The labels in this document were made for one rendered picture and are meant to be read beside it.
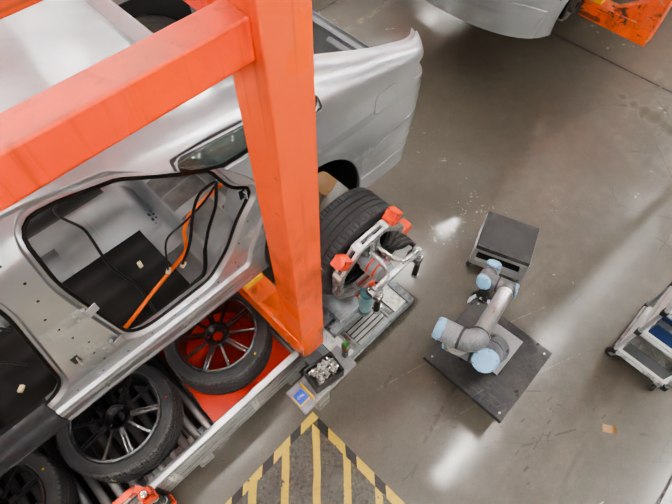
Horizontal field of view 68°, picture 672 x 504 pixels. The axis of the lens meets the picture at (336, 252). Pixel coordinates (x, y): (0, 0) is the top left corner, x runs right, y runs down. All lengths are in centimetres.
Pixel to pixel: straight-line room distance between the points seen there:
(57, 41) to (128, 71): 156
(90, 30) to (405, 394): 278
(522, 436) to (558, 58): 397
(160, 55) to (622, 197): 432
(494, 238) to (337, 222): 149
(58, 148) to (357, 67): 185
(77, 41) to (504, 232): 292
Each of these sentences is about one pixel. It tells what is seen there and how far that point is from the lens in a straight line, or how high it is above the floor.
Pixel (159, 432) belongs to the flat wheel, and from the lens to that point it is 310.
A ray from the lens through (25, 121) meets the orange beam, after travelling 111.
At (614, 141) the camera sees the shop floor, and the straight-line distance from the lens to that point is 540.
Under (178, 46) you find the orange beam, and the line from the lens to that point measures 117.
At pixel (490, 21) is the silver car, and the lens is 470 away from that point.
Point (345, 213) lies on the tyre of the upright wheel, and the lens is 274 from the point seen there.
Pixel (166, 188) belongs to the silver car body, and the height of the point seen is 102.
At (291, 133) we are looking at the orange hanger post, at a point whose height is 235.
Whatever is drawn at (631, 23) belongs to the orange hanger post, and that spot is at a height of 66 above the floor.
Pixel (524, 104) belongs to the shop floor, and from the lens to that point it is 541.
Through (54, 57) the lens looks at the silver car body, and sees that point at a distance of 258.
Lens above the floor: 340
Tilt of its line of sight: 59 degrees down
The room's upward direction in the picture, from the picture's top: 1 degrees clockwise
